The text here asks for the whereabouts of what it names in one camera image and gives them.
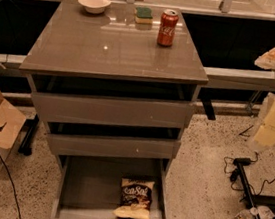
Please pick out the black metal stand leg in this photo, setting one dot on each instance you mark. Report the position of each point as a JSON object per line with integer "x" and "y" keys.
{"x": 240, "y": 163}

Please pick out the clear plastic bottle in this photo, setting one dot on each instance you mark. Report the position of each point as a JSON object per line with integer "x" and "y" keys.
{"x": 247, "y": 214}

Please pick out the white bowl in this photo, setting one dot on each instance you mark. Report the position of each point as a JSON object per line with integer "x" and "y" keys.
{"x": 95, "y": 6}

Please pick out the brown chip bag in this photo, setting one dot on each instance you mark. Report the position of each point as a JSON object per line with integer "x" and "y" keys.
{"x": 136, "y": 198}

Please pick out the grey open bottom drawer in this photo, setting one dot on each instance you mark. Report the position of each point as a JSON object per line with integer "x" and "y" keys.
{"x": 90, "y": 186}

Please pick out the green yellow sponge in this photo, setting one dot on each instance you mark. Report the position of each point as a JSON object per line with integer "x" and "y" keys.
{"x": 143, "y": 15}

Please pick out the grey middle drawer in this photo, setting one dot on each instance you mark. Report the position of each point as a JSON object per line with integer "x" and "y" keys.
{"x": 114, "y": 147}

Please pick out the grey top drawer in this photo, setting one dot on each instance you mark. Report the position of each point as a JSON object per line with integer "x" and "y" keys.
{"x": 111, "y": 111}

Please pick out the red cola can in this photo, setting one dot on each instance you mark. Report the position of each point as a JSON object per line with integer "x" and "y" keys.
{"x": 168, "y": 22}

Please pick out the grey drawer cabinet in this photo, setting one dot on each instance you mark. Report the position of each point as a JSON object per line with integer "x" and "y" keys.
{"x": 110, "y": 55}

